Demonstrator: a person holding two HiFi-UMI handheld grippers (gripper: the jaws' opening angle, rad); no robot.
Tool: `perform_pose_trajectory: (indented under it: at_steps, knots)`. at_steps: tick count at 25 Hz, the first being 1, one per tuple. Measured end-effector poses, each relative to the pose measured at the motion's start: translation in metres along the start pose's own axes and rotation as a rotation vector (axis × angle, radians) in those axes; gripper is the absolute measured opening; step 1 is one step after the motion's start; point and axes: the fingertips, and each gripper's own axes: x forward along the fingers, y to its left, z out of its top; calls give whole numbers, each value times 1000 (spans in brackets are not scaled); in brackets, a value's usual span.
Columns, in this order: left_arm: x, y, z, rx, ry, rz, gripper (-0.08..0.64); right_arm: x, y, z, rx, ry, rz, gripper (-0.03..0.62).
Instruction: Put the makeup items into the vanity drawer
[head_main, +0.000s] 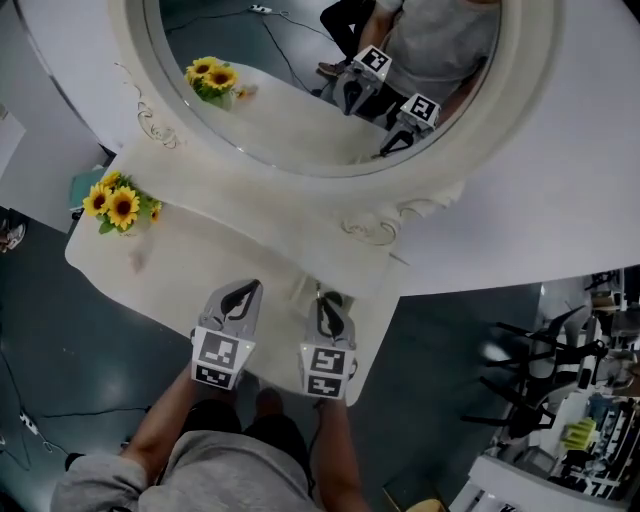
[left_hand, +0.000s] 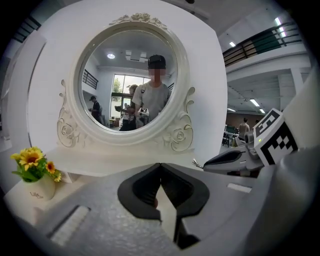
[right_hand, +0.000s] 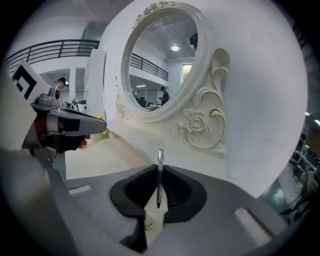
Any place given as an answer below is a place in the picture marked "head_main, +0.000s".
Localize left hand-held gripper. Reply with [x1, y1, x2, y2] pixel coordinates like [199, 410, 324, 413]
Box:
[189, 278, 264, 391]

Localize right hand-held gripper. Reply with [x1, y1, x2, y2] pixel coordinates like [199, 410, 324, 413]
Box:
[298, 296, 360, 400]

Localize white vanity table with mirror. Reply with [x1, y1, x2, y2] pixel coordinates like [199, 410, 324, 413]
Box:
[63, 0, 566, 407]

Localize person's right forearm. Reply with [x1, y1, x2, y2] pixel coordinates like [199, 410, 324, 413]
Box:
[312, 397, 371, 512]

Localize person's left forearm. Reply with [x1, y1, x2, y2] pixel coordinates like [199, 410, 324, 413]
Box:
[121, 372, 201, 466]

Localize person's legs black shorts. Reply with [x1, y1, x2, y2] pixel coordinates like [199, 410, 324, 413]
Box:
[182, 387, 314, 461]

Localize sunflower bouquet in pot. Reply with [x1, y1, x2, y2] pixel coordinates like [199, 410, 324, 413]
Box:
[82, 170, 164, 237]

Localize person's grey shirt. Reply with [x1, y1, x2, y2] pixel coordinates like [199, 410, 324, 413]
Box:
[49, 429, 326, 512]

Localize yellow wooden stool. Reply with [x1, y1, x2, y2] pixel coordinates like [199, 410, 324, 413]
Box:
[382, 478, 447, 512]

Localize grey chair black legs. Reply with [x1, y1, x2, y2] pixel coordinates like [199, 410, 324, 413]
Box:
[459, 374, 557, 441]
[492, 304, 609, 374]

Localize white desk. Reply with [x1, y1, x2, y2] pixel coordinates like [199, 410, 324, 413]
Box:
[449, 452, 640, 512]

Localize white shelf unit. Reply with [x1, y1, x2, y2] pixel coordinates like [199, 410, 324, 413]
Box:
[0, 102, 121, 234]

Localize lime green object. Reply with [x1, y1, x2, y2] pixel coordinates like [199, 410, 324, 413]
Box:
[562, 417, 599, 451]

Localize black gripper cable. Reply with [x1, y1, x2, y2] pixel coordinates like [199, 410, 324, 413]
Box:
[305, 399, 324, 496]

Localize oval mirror white carved frame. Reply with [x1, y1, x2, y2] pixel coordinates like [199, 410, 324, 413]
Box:
[107, 0, 566, 251]

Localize black floor cable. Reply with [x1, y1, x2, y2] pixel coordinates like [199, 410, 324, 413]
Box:
[0, 349, 151, 471]

